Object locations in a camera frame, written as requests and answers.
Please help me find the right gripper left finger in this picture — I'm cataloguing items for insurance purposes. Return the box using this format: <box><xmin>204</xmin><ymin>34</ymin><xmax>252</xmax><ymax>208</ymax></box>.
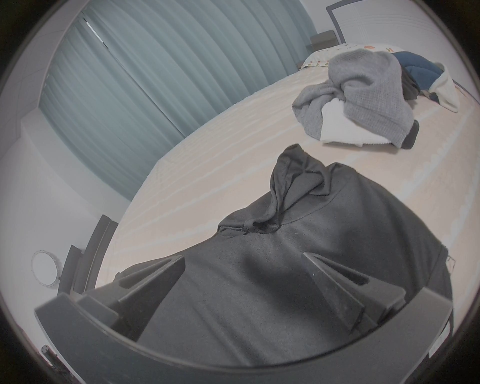
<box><xmin>76</xmin><ymin>255</ymin><xmax>187</xmax><ymax>340</ymax></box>

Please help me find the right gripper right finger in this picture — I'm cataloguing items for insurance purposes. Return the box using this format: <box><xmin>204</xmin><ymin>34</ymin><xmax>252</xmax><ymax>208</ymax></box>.
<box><xmin>302</xmin><ymin>252</ymin><xmax>408</xmax><ymax>334</ymax></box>

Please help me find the black T-shirt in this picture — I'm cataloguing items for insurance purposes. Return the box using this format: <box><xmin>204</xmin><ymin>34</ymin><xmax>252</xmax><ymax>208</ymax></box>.
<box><xmin>112</xmin><ymin>144</ymin><xmax>454</xmax><ymax>368</ymax></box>

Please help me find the bed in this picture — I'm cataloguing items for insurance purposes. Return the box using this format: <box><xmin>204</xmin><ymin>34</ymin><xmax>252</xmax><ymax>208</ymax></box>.
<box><xmin>95</xmin><ymin>0</ymin><xmax>480</xmax><ymax>294</ymax></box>

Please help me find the pile of clothes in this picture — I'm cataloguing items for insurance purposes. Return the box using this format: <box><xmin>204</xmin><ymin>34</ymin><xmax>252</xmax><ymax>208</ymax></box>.
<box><xmin>292</xmin><ymin>50</ymin><xmax>461</xmax><ymax>150</ymax></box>

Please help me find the blue-green curtain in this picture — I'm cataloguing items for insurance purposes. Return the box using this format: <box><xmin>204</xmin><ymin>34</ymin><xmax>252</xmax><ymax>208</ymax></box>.
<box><xmin>39</xmin><ymin>17</ymin><xmax>188</xmax><ymax>203</ymax></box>
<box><xmin>80</xmin><ymin>0</ymin><xmax>319</xmax><ymax>139</ymax></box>

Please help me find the white printed pillow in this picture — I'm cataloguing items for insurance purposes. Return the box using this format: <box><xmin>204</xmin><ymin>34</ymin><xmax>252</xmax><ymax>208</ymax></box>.
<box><xmin>300</xmin><ymin>43</ymin><xmax>406</xmax><ymax>70</ymax></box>

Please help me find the grey bedside table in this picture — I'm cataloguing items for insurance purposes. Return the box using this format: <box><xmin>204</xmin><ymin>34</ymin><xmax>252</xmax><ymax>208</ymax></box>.
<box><xmin>305</xmin><ymin>30</ymin><xmax>338</xmax><ymax>53</ymax></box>

